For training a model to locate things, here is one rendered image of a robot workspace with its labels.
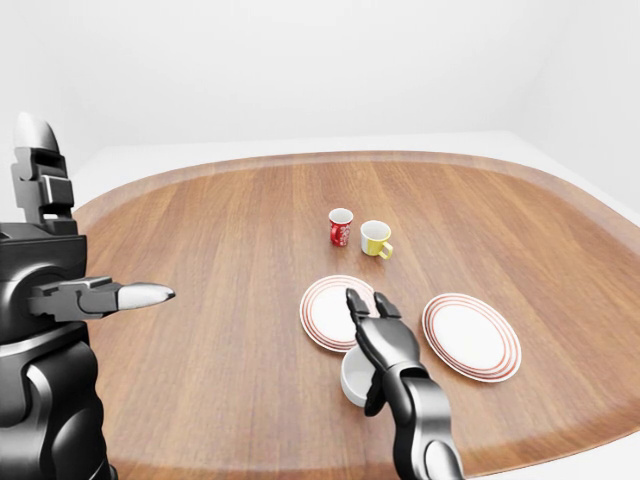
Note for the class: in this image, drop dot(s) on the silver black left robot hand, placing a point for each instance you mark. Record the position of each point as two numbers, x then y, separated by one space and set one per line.
45 260

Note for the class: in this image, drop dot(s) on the white and yellow mug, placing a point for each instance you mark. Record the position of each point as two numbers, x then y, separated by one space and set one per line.
374 240

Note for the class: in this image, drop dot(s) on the plain white mug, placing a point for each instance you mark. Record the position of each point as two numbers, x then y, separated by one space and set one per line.
354 377

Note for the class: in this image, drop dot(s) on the red patterned mug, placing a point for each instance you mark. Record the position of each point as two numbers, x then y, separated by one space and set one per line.
340 231

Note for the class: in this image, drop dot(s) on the white plate with red rings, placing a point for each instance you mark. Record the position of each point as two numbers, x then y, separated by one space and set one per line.
327 312
470 337

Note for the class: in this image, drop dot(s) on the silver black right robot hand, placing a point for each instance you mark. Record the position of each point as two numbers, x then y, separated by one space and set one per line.
390 342

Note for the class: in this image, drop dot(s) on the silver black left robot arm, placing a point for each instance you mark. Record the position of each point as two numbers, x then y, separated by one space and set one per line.
50 410

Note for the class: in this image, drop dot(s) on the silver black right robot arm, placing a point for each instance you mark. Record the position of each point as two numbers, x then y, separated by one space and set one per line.
425 425

